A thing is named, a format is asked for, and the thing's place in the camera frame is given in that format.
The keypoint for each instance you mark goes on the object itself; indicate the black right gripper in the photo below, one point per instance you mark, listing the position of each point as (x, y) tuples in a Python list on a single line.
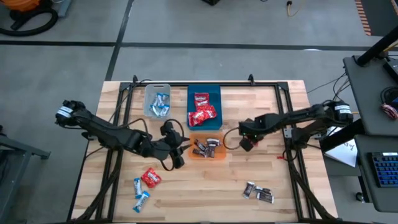
[(252, 127)]

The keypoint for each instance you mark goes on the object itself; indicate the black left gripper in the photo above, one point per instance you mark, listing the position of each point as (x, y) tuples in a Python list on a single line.
[(171, 146)]

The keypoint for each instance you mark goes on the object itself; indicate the red candy bag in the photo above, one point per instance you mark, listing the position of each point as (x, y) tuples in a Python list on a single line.
[(211, 113), (196, 119), (201, 99), (205, 109), (151, 178)]

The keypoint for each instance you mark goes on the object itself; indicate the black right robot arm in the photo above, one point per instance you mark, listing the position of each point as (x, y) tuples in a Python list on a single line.
[(295, 118)]

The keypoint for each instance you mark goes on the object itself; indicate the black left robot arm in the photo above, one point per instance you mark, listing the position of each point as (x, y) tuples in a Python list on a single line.
[(109, 132)]

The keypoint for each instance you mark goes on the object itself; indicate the orange translucent plastic bin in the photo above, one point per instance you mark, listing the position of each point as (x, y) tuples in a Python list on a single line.
[(220, 153)]

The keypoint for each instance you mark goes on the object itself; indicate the small red tag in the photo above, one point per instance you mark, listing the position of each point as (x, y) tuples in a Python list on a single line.
[(280, 157)]

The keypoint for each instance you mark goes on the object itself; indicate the blue plastic bin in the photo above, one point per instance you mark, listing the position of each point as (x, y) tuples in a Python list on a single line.
[(214, 93)]

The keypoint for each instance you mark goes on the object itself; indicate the white plastic bin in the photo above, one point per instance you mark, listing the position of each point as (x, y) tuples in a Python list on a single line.
[(148, 90)]

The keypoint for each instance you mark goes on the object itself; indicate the black support beam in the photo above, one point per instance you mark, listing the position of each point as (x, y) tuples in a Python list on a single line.
[(342, 135)]

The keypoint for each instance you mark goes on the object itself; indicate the white paper sheet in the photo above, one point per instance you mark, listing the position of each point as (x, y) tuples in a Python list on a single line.
[(343, 152)]

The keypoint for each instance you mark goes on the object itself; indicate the grey desk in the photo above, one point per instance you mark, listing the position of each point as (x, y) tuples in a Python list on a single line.
[(367, 93), (363, 174)]

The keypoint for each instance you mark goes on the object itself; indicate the black caster wheel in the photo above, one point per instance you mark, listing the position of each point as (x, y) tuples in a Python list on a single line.
[(359, 197)]

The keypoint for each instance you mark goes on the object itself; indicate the black floor object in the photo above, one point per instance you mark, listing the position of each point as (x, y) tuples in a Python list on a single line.
[(211, 2)]

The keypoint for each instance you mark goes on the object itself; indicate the backlit black keyboard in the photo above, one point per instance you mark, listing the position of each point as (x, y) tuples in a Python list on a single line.
[(385, 169)]

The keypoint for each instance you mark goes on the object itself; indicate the dark striped-edge floor mat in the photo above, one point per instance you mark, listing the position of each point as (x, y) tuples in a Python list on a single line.
[(382, 15)]

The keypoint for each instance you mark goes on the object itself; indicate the grey metal cart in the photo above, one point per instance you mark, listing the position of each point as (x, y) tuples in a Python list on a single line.
[(12, 174)]

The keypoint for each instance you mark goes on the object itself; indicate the orange shop vacuum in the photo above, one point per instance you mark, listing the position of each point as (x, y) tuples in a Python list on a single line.
[(25, 4)]

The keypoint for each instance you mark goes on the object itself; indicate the black aluminium table frame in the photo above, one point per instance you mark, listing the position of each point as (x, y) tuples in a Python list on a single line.
[(264, 84)]

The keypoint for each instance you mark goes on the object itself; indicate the black diagonal post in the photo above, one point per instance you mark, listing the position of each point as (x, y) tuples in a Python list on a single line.
[(377, 46)]

